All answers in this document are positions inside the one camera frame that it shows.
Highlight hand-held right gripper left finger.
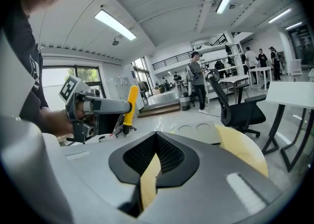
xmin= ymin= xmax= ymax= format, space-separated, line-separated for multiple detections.
xmin=43 ymin=131 xmax=157 ymax=218

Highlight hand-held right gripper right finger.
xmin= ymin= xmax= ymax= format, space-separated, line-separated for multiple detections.
xmin=138 ymin=131 xmax=282 ymax=224

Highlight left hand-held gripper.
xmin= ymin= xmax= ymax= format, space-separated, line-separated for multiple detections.
xmin=58 ymin=75 xmax=133 ymax=145

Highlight yellow-handled screwdriver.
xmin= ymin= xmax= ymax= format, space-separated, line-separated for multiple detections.
xmin=122 ymin=85 xmax=140 ymax=135

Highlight person's left forearm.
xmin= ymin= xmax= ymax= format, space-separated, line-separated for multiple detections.
xmin=40 ymin=106 xmax=57 ymax=132

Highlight person's left hand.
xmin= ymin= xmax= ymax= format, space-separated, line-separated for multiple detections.
xmin=52 ymin=109 xmax=74 ymax=137

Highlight white locker cabinet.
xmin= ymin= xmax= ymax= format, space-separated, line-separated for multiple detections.
xmin=105 ymin=76 xmax=131 ymax=101

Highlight round wooden table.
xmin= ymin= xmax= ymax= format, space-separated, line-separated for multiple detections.
xmin=139 ymin=124 xmax=269 ymax=216

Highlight raised platform step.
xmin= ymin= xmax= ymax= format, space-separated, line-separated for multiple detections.
xmin=137 ymin=90 xmax=182 ymax=118

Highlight large window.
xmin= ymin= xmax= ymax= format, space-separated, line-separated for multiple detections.
xmin=41 ymin=65 xmax=104 ymax=121

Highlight black office chair with headrest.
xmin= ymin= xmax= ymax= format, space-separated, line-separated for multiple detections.
xmin=205 ymin=69 xmax=267 ymax=138

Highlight grey waste bin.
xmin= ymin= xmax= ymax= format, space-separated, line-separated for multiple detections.
xmin=180 ymin=96 xmax=191 ymax=111

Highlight black balcony railing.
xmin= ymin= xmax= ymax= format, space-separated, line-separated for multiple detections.
xmin=151 ymin=50 xmax=193 ymax=71

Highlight ceiling light strips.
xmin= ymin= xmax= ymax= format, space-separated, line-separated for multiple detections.
xmin=94 ymin=0 xmax=304 ymax=41

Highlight person's black t-shirt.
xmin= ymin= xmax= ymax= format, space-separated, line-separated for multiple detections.
xmin=3 ymin=9 xmax=50 ymax=130

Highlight white table black legs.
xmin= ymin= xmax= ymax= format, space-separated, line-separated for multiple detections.
xmin=261 ymin=81 xmax=314 ymax=173

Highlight white metal shelving rack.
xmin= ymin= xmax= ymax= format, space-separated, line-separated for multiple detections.
xmin=191 ymin=43 xmax=246 ymax=101

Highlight black glass cabinet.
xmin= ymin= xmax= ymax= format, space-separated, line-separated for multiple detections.
xmin=287 ymin=24 xmax=314 ymax=66

